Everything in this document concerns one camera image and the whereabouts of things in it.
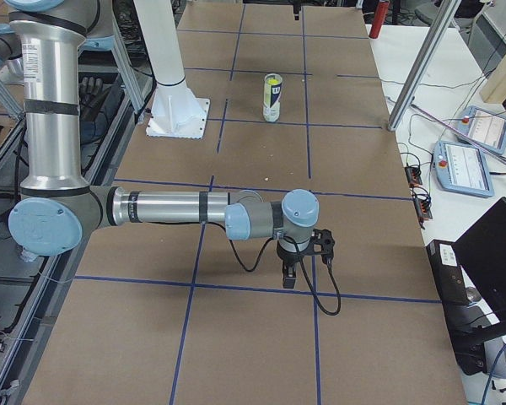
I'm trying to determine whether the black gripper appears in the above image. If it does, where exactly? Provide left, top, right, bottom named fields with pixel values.
left=277, top=240, right=310, bottom=289

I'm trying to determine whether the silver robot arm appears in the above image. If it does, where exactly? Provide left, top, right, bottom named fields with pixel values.
left=8, top=1, right=321, bottom=289

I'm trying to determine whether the white tennis ball can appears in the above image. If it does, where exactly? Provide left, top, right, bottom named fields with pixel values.
left=263, top=73, right=283, bottom=122

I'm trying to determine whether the red water bottle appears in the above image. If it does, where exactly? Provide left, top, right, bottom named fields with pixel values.
left=369, top=0, right=390, bottom=39

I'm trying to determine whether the orange relay module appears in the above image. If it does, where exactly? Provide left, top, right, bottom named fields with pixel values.
left=413, top=194, right=433, bottom=222
left=404, top=165, right=423, bottom=187

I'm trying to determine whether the black desktop box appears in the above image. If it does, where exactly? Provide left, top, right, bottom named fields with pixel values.
left=427, top=240, right=506, bottom=379

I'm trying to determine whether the near teach pendant tablet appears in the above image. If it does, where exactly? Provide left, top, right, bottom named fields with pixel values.
left=433, top=141, right=494, bottom=198

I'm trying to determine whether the teach pendant tablet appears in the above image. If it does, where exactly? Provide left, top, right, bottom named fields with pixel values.
left=433, top=141, right=494, bottom=198
left=457, top=105, right=506, bottom=154

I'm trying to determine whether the black computer monitor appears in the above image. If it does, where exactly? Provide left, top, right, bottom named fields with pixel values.
left=454, top=197, right=506, bottom=347

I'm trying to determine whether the far teach pendant tablet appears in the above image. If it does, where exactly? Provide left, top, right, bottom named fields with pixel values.
left=457, top=105, right=506, bottom=154

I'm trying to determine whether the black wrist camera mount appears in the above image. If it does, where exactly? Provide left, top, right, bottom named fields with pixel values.
left=310, top=229, right=336, bottom=266

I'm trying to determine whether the aluminium frame post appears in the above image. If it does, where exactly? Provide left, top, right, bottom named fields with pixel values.
left=387, top=0, right=461, bottom=132

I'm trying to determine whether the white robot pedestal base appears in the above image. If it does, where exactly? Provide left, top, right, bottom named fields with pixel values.
left=134, top=0, right=210, bottom=139

